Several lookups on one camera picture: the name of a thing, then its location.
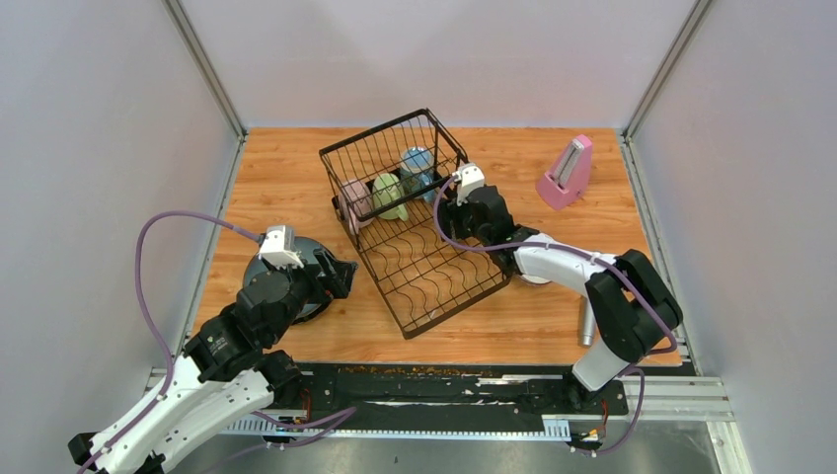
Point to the white zigzag ceramic bowl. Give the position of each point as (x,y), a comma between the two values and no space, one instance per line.
(534,280)

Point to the blue-grey ceramic plate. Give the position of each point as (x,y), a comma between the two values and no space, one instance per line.
(291,280)

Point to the silver microphone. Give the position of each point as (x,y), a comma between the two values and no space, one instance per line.
(587,324)

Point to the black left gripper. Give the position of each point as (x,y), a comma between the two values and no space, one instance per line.
(339,280)

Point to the blue butterfly mug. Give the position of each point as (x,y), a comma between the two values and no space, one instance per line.
(416,169)

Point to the pink metronome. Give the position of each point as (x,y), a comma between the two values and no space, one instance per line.
(568,177)

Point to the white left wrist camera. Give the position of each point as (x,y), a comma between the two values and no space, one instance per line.
(278,248)

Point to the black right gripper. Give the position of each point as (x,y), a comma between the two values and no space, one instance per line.
(455,213)

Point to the light green mug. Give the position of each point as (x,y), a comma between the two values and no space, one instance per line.
(387,189)

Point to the black wire dish rack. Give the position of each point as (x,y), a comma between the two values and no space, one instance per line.
(422,279)

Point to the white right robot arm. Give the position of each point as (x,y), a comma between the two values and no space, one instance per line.
(634,311)

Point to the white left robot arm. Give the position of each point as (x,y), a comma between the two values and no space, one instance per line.
(227,370)

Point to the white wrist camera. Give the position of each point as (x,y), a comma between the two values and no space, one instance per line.
(468,178)
(278,248)

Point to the pink ceramic mug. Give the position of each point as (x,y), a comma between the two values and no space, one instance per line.
(355,201)

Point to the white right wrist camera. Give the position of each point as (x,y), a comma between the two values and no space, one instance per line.
(468,178)

